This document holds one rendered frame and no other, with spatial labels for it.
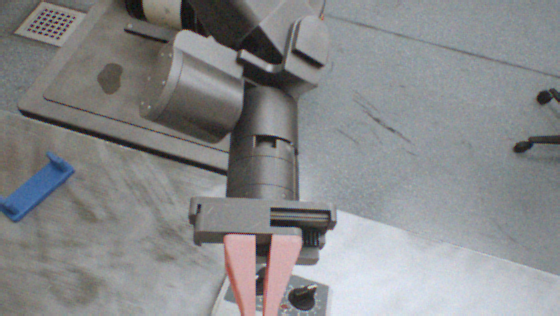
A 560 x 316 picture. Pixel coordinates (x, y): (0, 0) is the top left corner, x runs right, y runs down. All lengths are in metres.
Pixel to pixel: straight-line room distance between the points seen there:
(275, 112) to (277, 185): 0.06
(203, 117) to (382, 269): 0.38
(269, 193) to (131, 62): 1.06
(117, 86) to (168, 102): 0.97
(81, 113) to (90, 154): 0.57
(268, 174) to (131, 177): 0.37
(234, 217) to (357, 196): 1.25
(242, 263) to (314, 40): 0.18
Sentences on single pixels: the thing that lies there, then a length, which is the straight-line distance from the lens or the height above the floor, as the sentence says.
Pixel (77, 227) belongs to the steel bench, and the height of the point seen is 0.75.
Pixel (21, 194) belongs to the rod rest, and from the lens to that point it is 0.67.
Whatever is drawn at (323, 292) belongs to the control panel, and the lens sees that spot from 0.55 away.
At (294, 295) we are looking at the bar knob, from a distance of 0.51.
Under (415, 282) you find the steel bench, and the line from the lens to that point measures 0.62.
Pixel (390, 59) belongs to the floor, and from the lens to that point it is 1.96.
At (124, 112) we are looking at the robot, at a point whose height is 0.37.
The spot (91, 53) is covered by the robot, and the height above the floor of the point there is 0.37.
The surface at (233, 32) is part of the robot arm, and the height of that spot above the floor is 1.06.
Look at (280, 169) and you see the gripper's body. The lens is 0.31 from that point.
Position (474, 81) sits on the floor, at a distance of 2.04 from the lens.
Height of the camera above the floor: 1.31
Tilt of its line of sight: 59 degrees down
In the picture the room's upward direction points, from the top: 11 degrees clockwise
